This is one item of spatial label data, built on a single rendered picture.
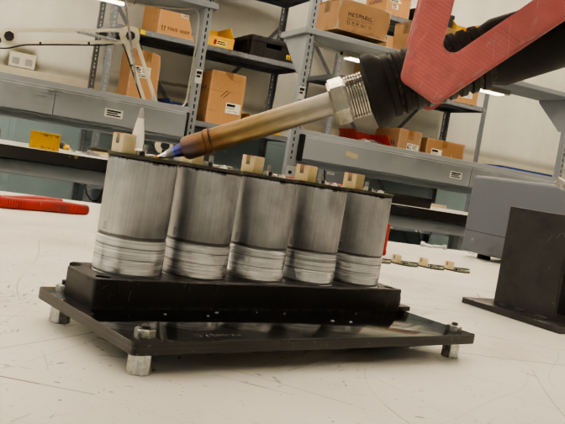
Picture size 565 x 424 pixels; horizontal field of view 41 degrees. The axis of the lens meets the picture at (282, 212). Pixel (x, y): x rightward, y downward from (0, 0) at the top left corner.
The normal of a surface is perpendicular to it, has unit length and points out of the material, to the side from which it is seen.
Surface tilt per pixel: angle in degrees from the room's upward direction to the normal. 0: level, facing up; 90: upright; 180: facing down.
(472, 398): 0
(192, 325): 0
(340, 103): 89
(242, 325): 0
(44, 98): 90
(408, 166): 90
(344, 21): 92
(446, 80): 99
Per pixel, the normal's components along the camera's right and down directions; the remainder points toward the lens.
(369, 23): 0.45, 0.12
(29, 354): 0.16, -0.99
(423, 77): -0.19, 0.18
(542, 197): -0.86, -0.11
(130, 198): 0.03, 0.06
